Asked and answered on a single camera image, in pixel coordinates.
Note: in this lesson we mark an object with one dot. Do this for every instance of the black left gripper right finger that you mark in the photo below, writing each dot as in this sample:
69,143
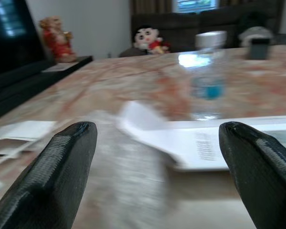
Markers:
259,176

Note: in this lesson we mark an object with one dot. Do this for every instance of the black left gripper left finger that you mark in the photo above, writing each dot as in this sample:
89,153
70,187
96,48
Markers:
50,176

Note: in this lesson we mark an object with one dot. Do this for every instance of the white folded card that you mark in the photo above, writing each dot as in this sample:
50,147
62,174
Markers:
14,130

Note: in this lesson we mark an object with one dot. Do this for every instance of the long white paper box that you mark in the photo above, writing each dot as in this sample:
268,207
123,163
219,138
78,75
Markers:
193,148

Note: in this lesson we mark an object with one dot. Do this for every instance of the clear plastic water bottle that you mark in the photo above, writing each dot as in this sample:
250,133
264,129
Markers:
208,90

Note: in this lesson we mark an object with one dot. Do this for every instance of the black low console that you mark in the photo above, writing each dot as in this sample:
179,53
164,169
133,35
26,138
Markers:
26,78

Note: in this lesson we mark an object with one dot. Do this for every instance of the small black stand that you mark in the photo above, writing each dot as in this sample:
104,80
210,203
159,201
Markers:
259,48

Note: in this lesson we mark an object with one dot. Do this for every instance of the red gold figurine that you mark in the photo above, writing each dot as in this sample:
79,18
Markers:
58,40

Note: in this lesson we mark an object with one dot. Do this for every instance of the white plush pillow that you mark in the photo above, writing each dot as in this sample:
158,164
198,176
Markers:
255,32

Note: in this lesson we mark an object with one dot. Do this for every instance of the black television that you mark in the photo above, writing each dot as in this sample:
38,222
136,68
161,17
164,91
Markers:
9,35

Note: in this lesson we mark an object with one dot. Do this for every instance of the dark brown sofa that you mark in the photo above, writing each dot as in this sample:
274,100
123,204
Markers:
181,28

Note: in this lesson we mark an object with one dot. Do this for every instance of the black haired plush doll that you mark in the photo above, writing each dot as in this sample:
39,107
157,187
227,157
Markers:
146,38

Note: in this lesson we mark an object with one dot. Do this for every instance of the bright window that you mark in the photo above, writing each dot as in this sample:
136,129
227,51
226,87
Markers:
195,5

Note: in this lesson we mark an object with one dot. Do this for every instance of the brown curtain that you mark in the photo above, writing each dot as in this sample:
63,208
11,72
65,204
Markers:
150,6

